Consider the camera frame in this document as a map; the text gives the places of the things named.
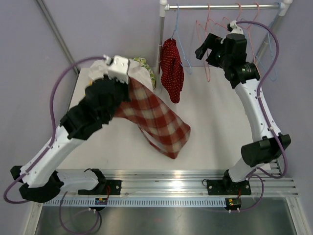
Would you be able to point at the red polka dot skirt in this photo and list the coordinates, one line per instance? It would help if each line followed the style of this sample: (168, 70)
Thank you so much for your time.
(172, 77)

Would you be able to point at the pink wire hanger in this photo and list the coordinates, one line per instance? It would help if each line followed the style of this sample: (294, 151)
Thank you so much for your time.
(249, 30)

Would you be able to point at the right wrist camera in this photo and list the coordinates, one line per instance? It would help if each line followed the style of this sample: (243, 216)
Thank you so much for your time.
(235, 32)

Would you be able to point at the beige red plaid skirt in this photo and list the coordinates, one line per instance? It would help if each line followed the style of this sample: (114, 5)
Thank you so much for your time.
(164, 130)

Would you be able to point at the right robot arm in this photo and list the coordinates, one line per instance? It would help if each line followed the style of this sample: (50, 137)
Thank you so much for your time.
(268, 140)

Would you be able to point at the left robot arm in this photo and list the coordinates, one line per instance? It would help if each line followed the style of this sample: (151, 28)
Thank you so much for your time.
(41, 182)

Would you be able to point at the white slotted cable duct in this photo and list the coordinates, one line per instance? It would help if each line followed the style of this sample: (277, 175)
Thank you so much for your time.
(138, 202)

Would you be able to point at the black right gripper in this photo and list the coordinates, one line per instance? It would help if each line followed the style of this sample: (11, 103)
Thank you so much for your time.
(212, 42)

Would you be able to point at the aluminium mounting rail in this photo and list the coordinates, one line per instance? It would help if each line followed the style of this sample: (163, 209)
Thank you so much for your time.
(145, 182)

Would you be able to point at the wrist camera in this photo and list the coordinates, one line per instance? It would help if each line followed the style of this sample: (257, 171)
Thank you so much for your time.
(235, 32)
(118, 68)

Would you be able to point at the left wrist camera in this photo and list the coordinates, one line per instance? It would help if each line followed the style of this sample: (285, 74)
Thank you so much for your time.
(118, 68)

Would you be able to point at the blue hanger with plaid skirt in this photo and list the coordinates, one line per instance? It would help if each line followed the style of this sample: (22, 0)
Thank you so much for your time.
(188, 67)

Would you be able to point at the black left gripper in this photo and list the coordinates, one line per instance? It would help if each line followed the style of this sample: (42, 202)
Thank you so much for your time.
(125, 86)

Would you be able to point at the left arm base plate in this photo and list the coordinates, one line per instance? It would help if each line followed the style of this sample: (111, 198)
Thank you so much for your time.
(111, 187)

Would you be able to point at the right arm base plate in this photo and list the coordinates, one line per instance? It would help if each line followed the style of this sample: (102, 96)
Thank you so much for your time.
(218, 188)

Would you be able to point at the pink hanger with plaid skirt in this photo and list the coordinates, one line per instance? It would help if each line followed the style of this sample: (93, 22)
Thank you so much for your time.
(202, 30)

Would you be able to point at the white pleated skirt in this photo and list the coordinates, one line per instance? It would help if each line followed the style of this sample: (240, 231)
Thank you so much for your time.
(99, 68)

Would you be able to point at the blue wire hanger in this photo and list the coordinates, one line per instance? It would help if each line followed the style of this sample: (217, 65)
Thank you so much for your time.
(267, 51)

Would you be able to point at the lemon print skirt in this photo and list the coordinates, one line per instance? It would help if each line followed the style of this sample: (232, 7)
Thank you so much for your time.
(146, 68)

